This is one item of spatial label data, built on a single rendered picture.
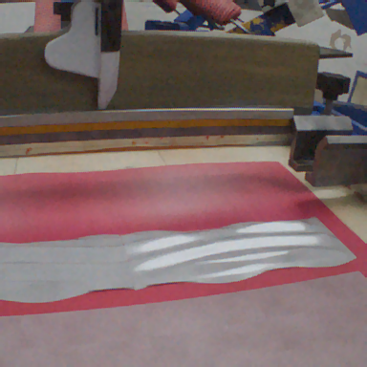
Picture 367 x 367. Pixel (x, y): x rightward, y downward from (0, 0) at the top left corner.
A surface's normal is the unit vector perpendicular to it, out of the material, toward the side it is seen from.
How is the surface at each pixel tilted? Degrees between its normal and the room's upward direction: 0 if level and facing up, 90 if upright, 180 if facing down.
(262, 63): 90
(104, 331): 0
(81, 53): 83
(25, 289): 40
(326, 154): 90
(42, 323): 0
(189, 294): 0
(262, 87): 90
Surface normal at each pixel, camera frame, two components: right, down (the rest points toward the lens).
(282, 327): 0.06, -0.90
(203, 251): 0.29, -0.53
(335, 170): 0.25, 0.43
